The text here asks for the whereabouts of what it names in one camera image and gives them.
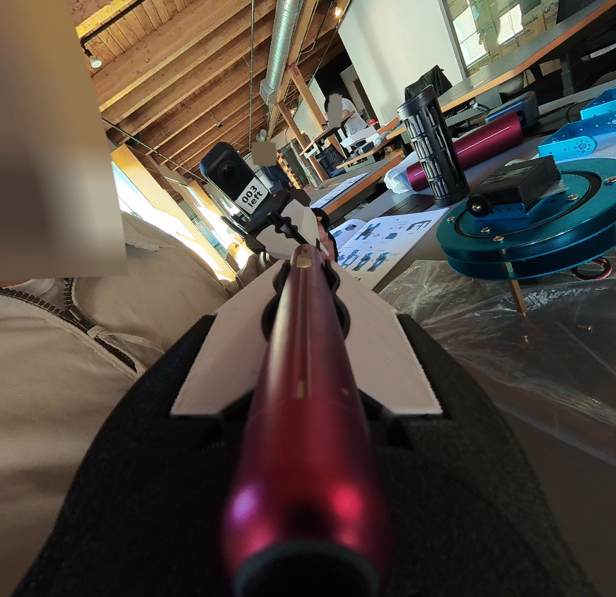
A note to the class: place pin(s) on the red metal case tube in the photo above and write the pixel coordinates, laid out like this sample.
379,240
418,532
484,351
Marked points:
486,140

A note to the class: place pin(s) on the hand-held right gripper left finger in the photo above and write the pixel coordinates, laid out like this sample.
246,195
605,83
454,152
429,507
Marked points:
221,361

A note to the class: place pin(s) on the blue angled metal bracket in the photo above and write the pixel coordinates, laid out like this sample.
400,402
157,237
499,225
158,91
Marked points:
599,106

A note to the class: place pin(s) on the grey desk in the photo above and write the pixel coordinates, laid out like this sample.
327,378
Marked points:
568,486

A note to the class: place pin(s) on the white instruction manual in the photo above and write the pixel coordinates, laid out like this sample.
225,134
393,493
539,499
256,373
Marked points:
385,250

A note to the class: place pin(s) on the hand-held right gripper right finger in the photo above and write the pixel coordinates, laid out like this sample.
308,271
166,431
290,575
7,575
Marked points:
385,361

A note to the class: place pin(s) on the red electric screwdriver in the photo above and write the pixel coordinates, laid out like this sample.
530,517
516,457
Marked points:
303,438

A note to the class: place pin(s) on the silver ventilation duct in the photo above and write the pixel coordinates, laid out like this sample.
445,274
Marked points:
284,29

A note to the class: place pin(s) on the large clear plastic bag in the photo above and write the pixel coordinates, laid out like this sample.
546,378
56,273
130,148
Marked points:
481,347

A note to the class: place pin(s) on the person's left hand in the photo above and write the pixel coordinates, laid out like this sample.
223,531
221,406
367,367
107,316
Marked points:
328,238

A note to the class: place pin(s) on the person's left forearm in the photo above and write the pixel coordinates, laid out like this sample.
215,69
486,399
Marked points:
252,270

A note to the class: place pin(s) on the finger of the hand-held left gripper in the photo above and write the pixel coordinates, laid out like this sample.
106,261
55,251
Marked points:
276,243
308,224

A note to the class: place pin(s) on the black screwdriver bit holder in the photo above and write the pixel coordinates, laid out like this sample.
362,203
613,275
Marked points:
428,144

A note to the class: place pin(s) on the grey storage case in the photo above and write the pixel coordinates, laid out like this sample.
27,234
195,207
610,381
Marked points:
512,106

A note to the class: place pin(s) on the blue round-end metal plate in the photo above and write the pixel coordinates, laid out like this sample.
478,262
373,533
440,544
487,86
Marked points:
572,142

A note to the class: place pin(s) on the blue round turntable base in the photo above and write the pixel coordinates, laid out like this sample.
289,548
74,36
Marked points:
529,241

